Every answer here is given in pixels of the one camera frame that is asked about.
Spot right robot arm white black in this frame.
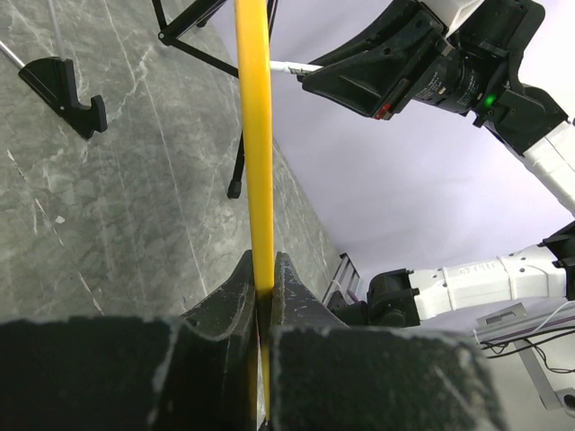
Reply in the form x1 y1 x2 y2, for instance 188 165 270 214
290 93 570 320

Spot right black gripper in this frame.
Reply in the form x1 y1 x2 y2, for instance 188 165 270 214
299 1 508 119

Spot black music stand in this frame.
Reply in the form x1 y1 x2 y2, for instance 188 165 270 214
150 0 278 200

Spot white whiteboard marker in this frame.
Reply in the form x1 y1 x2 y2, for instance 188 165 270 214
270 61 323 75

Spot yellow framed whiteboard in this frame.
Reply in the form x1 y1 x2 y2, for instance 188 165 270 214
234 0 275 419

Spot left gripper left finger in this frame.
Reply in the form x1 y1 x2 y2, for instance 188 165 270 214
1 252 257 430

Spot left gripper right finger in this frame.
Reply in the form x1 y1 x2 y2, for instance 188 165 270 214
269 252 508 430

